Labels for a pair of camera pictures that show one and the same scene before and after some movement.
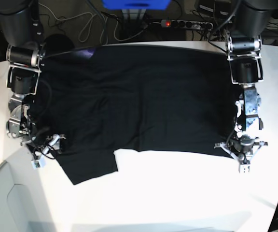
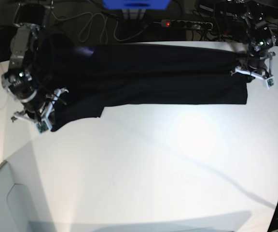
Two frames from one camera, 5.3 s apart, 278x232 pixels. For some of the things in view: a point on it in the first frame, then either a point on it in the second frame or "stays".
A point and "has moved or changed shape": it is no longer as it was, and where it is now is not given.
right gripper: x=243 y=148 to x=257 y=65
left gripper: x=49 y=145 to x=42 y=110
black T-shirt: x=97 y=101 has moved or changed shape
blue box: x=136 y=5 stays
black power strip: x=192 y=24 stays
